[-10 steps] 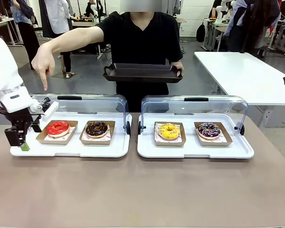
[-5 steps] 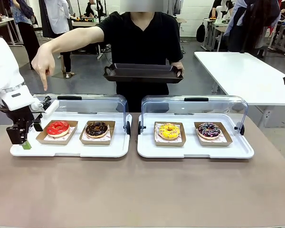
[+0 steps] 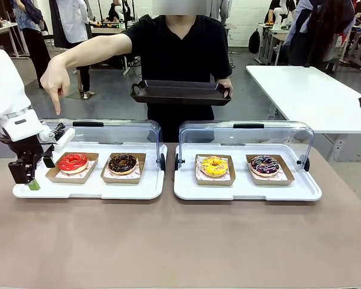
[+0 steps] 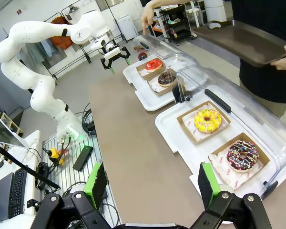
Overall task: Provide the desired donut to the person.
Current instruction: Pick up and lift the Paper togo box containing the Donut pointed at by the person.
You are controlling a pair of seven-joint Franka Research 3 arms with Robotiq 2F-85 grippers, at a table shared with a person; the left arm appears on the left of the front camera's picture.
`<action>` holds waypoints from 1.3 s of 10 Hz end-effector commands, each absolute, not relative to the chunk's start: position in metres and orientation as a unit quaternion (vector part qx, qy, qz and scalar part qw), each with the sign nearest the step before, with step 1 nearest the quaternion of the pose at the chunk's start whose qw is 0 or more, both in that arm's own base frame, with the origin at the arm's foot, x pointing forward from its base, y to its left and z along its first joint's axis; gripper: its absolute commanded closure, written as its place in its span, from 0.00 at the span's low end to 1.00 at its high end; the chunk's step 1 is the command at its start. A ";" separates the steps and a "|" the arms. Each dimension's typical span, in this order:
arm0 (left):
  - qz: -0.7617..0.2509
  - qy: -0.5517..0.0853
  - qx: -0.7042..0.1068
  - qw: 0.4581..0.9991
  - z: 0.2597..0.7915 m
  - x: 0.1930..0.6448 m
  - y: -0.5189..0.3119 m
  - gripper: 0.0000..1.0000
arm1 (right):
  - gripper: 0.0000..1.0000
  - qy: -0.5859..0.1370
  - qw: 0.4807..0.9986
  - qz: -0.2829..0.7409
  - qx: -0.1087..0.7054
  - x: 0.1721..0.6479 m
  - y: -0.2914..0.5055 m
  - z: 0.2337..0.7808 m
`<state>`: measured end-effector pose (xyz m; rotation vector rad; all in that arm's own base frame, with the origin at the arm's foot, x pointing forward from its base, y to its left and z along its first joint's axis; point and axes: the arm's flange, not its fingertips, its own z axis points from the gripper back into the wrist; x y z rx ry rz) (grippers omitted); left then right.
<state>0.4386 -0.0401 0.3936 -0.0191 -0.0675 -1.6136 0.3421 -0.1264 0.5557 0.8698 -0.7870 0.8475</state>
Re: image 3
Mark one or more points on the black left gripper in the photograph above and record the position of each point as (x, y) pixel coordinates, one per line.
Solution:
(28, 152)

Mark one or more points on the brown cardboard donut tray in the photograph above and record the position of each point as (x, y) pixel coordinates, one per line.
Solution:
(273, 181)
(213, 181)
(120, 179)
(55, 177)

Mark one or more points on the red glazed donut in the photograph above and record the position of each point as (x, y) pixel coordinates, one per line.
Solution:
(66, 165)

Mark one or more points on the chocolate sprinkled donut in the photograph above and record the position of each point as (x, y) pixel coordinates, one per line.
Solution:
(115, 165)

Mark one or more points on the dark brown serving tray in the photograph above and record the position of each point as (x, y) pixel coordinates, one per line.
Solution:
(180, 94)

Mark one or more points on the person's right forearm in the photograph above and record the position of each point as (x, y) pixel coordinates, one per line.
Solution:
(99, 48)

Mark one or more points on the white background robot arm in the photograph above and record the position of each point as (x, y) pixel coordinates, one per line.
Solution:
(279, 13)

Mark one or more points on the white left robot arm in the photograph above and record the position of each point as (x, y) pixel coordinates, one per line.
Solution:
(3, 84)

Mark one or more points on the purple sprinkled donut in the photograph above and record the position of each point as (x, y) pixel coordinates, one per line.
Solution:
(258, 168)

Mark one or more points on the yellow sprinkled donut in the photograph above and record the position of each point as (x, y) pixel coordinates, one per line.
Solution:
(207, 168)

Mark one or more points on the person torso black shirt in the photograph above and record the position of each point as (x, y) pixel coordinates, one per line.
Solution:
(180, 54)

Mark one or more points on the person's right hand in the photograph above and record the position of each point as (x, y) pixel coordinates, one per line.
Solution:
(55, 78)

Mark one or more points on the person's left hand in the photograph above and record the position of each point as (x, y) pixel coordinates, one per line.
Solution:
(227, 84)

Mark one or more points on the white display tray base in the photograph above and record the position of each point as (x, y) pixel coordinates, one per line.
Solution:
(243, 191)
(87, 191)

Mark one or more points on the bystander in dark coat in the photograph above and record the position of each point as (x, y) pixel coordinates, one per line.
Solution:
(319, 30)

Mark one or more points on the clear display lid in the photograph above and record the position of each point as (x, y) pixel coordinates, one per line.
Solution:
(123, 132)
(273, 135)

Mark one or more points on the white background desk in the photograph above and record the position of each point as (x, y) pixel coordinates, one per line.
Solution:
(272, 36)

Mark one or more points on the bystander in blue shirt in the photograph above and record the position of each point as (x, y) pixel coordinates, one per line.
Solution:
(33, 45)

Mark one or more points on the black backpack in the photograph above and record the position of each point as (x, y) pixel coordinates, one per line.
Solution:
(254, 42)

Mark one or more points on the white background table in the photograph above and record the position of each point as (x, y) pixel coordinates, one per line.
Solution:
(3, 30)

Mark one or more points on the bystander in white shirt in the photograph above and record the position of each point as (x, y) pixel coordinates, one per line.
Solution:
(72, 21)

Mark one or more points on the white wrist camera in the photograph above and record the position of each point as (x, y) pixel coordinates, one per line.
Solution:
(64, 140)

